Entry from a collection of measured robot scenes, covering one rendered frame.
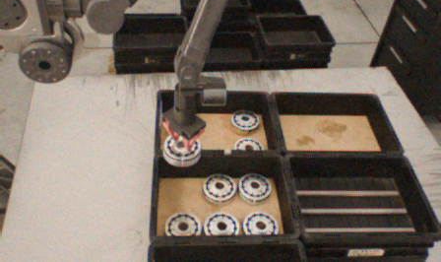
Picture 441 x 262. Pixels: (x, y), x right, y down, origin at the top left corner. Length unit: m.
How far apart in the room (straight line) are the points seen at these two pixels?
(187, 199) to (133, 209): 0.22
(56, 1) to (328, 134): 1.05
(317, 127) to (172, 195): 0.60
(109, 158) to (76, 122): 0.23
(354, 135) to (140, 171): 0.78
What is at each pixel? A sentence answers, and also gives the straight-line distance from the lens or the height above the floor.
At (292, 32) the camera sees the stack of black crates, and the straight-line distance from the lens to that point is 2.86.
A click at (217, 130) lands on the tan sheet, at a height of 0.83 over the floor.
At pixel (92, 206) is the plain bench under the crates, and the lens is 1.60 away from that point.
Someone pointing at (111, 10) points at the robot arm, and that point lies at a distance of 1.03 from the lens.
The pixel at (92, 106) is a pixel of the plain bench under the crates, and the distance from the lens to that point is 1.93.
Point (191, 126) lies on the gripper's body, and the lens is 1.19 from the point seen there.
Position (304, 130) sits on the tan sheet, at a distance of 1.69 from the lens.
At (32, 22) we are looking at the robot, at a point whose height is 1.42.
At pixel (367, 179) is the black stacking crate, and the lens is 1.61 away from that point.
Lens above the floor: 1.98
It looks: 43 degrees down
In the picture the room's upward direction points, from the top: 7 degrees clockwise
